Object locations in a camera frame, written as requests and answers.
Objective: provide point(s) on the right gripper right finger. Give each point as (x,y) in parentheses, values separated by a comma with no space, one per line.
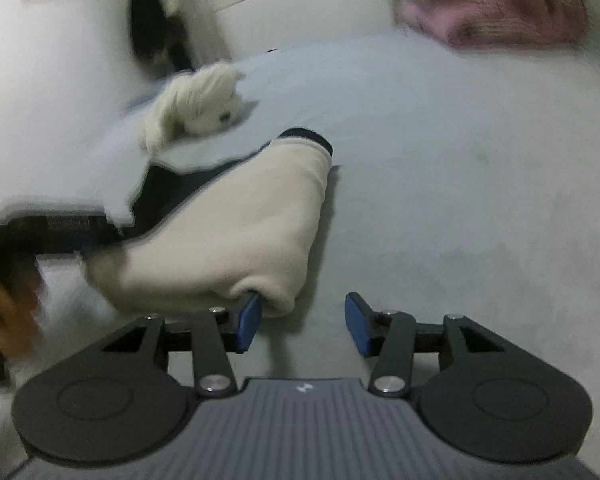
(473,389)

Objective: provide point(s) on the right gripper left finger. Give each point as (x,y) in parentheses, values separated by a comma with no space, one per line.
(131,393)

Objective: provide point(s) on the beige bear raglan shirt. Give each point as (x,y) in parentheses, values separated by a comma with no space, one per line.
(250,228)

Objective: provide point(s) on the person's left hand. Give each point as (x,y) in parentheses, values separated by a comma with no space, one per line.
(19,307)

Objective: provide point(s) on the grey bed sheet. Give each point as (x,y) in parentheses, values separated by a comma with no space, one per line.
(462,183)

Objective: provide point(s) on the white plush dog toy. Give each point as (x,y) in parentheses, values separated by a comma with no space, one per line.
(197,104)

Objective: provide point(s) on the dark jacket on rack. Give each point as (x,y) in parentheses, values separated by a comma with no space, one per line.
(157,37)

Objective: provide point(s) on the left grey curtain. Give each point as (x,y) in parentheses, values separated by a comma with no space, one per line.
(205,34)

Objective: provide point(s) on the pink rolled quilt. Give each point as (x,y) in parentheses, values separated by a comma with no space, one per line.
(478,24)

